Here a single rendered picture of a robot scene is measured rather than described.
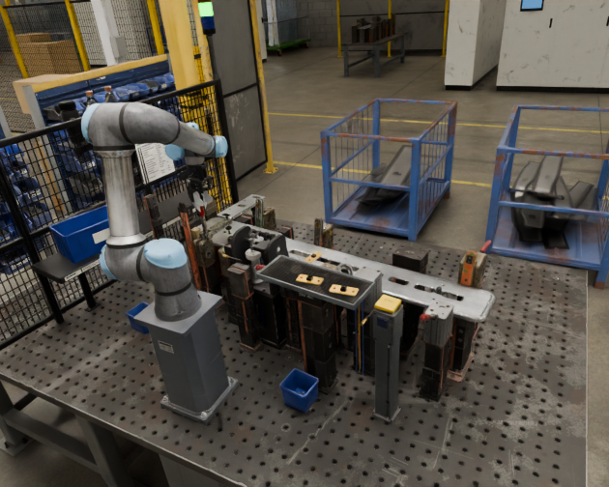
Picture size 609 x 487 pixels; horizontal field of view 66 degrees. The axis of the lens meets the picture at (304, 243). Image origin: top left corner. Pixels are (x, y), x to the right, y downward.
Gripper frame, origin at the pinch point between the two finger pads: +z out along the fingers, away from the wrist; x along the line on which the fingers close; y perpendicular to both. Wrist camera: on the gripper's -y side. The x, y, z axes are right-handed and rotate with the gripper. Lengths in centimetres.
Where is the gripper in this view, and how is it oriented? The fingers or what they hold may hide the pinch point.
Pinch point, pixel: (200, 207)
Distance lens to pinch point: 205.4
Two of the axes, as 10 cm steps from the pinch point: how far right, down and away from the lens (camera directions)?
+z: 0.7, 8.7, 4.8
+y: 8.3, 2.2, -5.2
